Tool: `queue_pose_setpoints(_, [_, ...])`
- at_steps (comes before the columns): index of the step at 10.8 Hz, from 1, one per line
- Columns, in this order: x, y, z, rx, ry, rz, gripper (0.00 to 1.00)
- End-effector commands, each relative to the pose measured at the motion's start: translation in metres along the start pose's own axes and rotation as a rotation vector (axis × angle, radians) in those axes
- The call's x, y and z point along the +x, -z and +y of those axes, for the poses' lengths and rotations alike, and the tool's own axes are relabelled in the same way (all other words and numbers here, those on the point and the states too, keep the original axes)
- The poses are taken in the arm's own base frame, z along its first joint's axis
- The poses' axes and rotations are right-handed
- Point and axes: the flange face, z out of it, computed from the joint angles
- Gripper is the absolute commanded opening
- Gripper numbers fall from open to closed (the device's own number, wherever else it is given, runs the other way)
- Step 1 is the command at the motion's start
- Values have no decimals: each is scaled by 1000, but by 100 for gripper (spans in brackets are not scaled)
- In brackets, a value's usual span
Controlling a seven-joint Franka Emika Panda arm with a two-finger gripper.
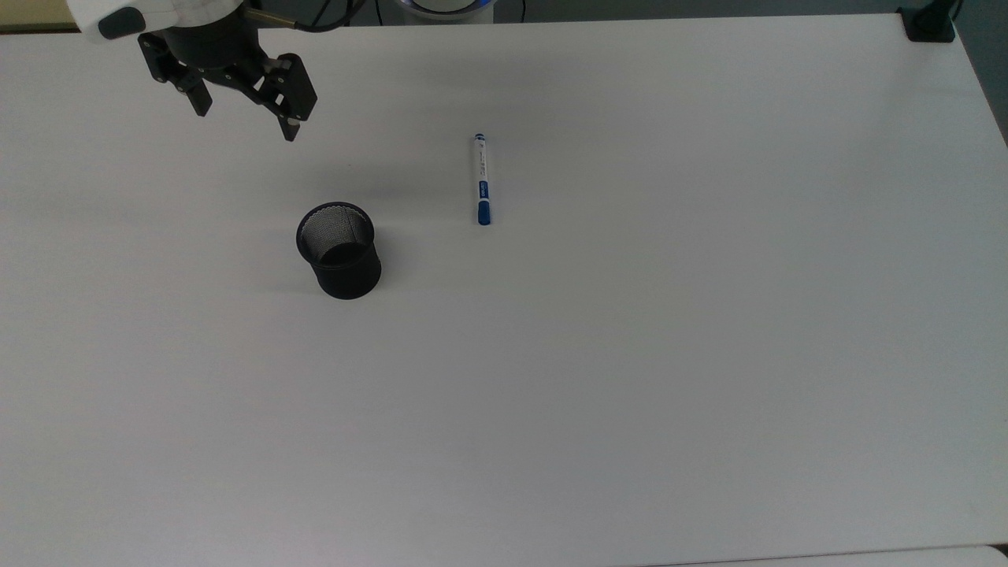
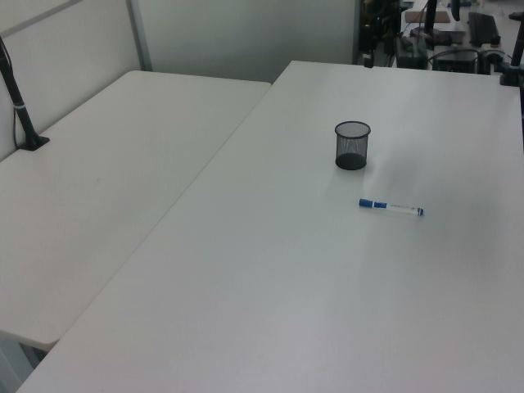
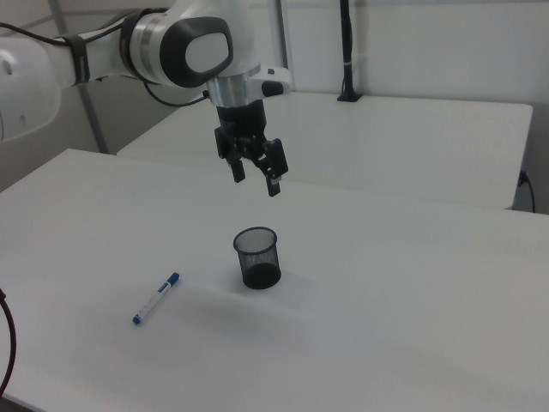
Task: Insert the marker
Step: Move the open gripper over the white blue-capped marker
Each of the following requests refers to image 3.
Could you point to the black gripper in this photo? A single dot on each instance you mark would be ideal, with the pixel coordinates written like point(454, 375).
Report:
point(240, 122)

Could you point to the blue and white marker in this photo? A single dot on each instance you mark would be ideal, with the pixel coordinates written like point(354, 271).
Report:
point(156, 298)

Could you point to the black camera pole with clamp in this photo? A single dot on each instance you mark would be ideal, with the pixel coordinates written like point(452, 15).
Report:
point(346, 43)

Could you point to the black mesh pen cup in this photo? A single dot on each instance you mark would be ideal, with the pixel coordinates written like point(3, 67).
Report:
point(257, 274)

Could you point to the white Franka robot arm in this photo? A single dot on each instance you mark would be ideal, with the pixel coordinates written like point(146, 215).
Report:
point(197, 51)

